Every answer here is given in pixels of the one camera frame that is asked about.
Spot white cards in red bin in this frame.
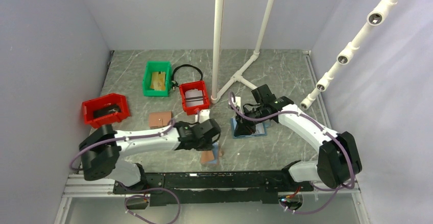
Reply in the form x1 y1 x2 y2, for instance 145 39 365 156
185 89 204 108

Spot yellow cards in green bin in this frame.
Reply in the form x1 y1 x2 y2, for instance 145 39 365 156
150 71 166 91

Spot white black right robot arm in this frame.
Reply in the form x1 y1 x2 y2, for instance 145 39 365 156
228 85 362 191

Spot tan closed card holder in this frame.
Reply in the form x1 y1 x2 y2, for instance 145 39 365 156
148 111 173 129

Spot large red bin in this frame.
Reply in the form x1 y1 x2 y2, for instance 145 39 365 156
82 93 131 129

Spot tan card holder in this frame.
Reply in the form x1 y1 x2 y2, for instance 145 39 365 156
148 111 173 129
200 142 224 165

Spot black cable loop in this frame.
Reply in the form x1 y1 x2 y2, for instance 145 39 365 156
171 64 204 90

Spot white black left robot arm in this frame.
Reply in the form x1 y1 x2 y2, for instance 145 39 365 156
77 119 221 193

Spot white PVC pipe frame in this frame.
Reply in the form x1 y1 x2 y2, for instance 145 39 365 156
211 0 275 104

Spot blue card holder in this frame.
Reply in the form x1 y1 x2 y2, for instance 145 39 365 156
230 118 267 139

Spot green bin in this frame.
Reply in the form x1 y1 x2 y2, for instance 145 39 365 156
142 61 172 97

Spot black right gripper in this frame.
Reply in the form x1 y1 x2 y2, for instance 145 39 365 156
234 105 267 137

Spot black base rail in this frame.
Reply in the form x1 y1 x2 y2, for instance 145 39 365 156
113 170 313 207

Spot small red bin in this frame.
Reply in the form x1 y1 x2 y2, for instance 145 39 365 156
179 81 210 115

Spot white PVC camera pole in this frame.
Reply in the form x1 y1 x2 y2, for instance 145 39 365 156
300 0 398 109

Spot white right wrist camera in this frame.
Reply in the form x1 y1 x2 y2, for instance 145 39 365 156
229 96 243 113

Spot black item in red bin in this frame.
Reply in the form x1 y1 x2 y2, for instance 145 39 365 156
93 104 121 119

